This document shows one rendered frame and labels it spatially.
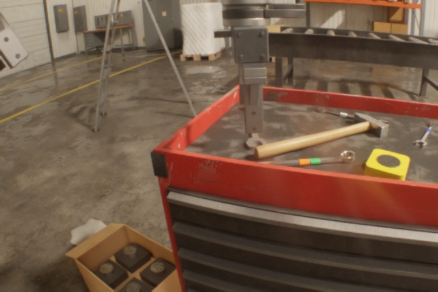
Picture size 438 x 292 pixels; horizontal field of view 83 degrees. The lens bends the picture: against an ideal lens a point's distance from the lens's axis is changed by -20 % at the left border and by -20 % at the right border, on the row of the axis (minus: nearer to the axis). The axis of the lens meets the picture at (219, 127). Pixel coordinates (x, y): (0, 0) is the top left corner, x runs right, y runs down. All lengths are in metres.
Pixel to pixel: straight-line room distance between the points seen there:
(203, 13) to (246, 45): 6.51
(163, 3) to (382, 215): 9.08
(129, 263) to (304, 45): 2.82
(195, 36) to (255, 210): 6.62
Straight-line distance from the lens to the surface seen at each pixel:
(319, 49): 3.44
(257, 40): 0.42
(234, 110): 0.84
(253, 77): 0.39
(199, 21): 6.96
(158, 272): 1.34
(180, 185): 0.57
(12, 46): 0.38
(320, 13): 8.41
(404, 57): 3.55
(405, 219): 0.52
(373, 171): 0.52
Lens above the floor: 1.18
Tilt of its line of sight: 22 degrees down
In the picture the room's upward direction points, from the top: 3 degrees counter-clockwise
